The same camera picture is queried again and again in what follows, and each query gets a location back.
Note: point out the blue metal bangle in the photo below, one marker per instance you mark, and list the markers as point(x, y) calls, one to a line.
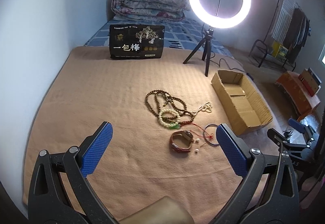
point(210, 135)

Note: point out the folded floral quilt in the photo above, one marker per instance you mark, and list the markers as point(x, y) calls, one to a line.
point(150, 10)

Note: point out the black snack bag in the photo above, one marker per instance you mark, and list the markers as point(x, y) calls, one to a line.
point(136, 41)

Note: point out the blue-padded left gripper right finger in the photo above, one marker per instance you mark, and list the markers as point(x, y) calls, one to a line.
point(268, 192)

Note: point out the brown leather watch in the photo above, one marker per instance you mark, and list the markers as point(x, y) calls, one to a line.
point(181, 141)

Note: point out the tan blanket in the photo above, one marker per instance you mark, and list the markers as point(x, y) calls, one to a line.
point(138, 167)

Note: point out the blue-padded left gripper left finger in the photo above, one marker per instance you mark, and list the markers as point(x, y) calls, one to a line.
point(59, 190)

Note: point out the black clothes rack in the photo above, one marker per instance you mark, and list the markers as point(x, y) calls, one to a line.
point(286, 36)

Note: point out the orange wooden stool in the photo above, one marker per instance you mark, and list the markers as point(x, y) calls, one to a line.
point(302, 89)

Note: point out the cardboard box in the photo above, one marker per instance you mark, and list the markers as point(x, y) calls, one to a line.
point(245, 108)

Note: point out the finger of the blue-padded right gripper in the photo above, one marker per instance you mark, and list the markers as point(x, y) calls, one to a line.
point(297, 125)

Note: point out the white bead bracelet green pendant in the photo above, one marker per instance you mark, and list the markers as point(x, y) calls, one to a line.
point(169, 118)

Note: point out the blue patterned bed sheet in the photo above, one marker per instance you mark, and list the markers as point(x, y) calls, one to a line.
point(184, 34)

